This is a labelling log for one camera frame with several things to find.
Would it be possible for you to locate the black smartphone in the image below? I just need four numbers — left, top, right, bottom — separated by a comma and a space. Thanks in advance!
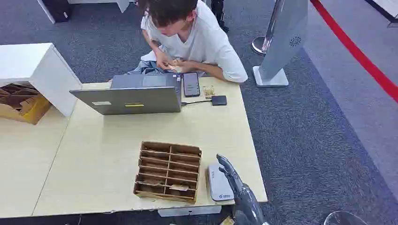
182, 72, 201, 98

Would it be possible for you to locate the grey laptop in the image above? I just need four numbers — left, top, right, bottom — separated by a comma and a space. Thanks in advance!
69, 73, 183, 116

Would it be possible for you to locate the black hub cable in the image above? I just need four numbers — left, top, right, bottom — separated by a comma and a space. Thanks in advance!
181, 98, 213, 107

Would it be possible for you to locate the wooden card box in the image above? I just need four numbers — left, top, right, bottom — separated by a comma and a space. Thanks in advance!
133, 141, 203, 205

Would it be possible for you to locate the white desk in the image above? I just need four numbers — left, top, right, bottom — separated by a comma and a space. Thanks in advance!
37, 0, 131, 24

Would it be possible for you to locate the chrome stanchion post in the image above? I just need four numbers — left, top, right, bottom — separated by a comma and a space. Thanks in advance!
251, 0, 285, 57

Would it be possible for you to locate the small tan card stack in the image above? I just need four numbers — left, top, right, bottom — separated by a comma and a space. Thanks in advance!
202, 86, 216, 99

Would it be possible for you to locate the clear plastic dome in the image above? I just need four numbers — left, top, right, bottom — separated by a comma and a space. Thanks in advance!
323, 210, 369, 225

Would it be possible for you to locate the grey kiosk stand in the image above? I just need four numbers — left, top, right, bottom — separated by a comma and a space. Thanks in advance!
252, 0, 309, 88

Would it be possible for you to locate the white plastic bar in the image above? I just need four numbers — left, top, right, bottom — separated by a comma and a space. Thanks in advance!
157, 205, 222, 218

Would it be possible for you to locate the white cabinet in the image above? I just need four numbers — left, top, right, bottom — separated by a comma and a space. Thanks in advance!
0, 43, 83, 117

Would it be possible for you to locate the person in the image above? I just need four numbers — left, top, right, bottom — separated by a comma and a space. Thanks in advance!
126, 0, 248, 84

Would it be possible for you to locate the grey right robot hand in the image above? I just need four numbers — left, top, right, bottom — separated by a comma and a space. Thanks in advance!
216, 154, 265, 225

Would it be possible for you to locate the black usb hub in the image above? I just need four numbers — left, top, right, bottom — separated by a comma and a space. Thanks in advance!
211, 95, 228, 106

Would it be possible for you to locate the black stand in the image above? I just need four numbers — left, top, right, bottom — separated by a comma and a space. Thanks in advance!
211, 0, 230, 34

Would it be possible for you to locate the grey card reader device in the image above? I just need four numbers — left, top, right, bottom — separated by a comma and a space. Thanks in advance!
207, 162, 235, 202

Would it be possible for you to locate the brown cardboard box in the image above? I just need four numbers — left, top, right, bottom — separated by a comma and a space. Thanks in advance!
0, 83, 52, 126

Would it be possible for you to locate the black box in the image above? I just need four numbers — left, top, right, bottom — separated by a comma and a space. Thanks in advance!
41, 0, 73, 23

